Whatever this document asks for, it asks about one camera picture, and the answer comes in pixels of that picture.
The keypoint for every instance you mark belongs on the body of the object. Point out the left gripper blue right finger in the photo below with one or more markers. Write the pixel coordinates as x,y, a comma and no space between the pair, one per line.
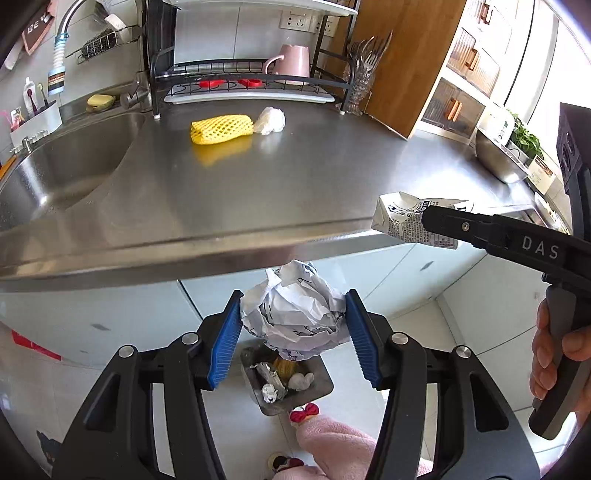
361,332

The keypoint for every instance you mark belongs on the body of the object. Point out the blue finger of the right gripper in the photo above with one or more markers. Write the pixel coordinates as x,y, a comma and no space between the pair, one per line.
482,231

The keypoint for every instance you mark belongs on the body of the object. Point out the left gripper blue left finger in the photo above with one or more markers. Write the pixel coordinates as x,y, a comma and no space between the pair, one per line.
224,330

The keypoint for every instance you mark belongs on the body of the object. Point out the printed paper ball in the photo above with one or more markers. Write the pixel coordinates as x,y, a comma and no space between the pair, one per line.
295,312

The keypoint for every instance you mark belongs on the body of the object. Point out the white milk carton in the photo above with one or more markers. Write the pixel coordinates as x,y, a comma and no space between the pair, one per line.
399,215

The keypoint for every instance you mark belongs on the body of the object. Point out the yellow foam fruit net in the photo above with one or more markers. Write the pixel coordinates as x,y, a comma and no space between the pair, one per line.
220,129

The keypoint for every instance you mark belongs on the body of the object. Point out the clear plastic bag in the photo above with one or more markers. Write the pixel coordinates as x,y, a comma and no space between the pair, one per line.
271,120

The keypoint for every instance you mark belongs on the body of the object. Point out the grey trash bin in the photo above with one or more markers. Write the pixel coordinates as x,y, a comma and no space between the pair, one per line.
278,385

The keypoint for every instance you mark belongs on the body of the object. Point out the white kitchen appliance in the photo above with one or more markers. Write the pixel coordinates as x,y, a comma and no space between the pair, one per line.
498,123

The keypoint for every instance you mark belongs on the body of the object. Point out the person's right hand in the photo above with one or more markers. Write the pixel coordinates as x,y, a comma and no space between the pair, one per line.
575,345

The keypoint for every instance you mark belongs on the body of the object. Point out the metal tray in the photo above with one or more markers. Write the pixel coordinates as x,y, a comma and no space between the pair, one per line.
499,160

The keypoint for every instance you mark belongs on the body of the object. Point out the green leafy plant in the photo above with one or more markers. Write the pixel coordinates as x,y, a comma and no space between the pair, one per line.
526,141

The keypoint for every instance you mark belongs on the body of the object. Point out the transparent storage cabinet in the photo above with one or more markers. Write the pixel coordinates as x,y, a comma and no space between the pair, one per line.
480,68

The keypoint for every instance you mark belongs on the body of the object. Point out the wooden cutting board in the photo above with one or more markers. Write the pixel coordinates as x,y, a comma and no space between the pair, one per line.
423,32

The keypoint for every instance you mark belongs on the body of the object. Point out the glass cutlery holder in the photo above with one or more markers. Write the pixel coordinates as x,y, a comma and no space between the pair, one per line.
365,57

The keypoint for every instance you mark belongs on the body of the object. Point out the stainless steel sink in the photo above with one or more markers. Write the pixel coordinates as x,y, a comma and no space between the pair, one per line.
66,169

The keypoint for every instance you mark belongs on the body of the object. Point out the red item under rack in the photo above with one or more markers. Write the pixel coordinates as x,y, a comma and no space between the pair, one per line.
216,84

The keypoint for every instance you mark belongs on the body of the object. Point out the yellow sponge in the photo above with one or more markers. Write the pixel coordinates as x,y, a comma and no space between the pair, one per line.
99,103

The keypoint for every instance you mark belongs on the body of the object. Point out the pink ceramic mug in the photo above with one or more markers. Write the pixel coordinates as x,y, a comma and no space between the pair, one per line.
293,61

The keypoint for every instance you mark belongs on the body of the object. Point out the white utensil caddy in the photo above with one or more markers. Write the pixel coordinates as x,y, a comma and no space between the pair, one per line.
41,125

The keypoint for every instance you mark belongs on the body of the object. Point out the brown hanging cloth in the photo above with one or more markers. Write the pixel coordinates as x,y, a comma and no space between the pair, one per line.
39,26

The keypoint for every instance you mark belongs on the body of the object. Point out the black wire dish rack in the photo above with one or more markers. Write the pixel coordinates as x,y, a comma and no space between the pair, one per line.
176,82

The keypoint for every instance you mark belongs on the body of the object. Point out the white wall socket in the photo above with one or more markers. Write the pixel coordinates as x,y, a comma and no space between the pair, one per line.
295,20

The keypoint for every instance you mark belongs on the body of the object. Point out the steel faucet with hose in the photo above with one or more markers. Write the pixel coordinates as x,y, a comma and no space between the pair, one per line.
79,22

